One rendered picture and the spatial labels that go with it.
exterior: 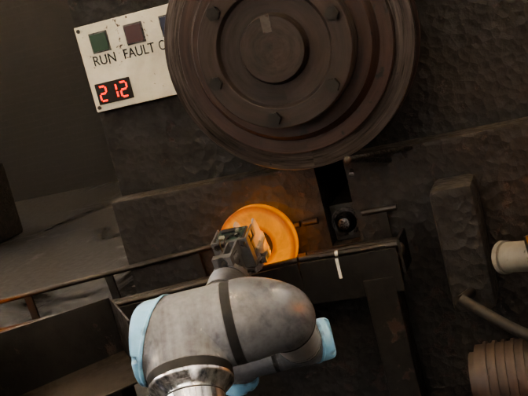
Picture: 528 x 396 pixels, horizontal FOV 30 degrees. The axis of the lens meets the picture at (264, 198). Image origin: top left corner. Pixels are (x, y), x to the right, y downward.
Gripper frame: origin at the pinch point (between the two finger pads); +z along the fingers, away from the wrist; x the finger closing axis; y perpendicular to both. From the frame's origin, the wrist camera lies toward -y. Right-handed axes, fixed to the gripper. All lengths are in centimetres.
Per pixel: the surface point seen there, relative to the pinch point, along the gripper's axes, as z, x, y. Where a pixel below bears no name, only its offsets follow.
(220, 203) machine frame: 6.8, 7.6, 5.1
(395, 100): 1.0, -34.0, 21.0
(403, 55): 2.9, -37.2, 28.2
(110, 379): -29.8, 25.1, -8.0
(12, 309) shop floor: 218, 231, -134
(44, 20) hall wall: 605, 359, -78
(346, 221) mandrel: 5.7, -16.7, -4.0
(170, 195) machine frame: 7.7, 17.7, 8.7
